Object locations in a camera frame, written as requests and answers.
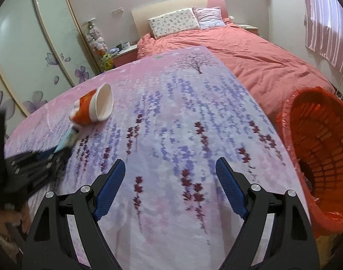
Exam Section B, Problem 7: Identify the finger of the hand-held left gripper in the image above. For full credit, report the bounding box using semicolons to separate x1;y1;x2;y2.
8;146;72;175
5;162;65;196

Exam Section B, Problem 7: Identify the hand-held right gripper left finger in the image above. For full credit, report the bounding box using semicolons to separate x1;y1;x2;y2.
24;159;126;270

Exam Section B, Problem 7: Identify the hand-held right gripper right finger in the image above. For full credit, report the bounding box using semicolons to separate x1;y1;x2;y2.
216;157;320;270

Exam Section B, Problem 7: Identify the light blue snack bag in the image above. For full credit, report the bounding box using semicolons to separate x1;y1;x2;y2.
55;126;80;153

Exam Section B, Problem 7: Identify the orange and white paper cup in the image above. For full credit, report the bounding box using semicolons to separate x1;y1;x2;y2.
68;83;114;126

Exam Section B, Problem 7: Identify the orange plastic basket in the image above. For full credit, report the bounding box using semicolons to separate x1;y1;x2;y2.
275;87;343;239

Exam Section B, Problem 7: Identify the person's left hand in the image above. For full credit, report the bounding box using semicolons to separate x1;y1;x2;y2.
0;204;30;235

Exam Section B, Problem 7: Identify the pink floral printed tablecloth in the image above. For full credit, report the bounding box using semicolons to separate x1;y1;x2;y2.
4;46;311;270

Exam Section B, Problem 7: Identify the wardrobe with purple flower decals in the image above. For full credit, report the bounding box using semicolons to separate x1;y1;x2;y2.
0;0;100;135

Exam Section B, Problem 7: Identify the clear tube of plush toys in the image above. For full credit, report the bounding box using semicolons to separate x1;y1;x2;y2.
85;20;116;72

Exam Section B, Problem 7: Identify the salmon pink bed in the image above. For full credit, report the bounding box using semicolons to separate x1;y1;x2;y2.
137;24;336;119

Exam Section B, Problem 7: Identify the pink and white nightstand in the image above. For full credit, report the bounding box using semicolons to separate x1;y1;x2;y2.
111;45;138;68

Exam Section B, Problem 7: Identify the wooden nightstand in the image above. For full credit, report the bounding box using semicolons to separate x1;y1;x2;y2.
239;23;260;36

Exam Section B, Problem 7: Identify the pink striped pillow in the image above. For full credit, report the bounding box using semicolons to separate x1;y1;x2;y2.
192;6;226;29

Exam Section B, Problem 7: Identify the white floral pillow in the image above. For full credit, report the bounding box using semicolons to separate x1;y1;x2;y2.
148;8;200;40

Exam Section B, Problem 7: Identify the cream and pink headboard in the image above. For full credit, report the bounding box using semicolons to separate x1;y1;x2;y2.
131;0;228;44

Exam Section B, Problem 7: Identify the pink striped curtain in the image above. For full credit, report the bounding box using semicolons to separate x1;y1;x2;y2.
301;0;343;68

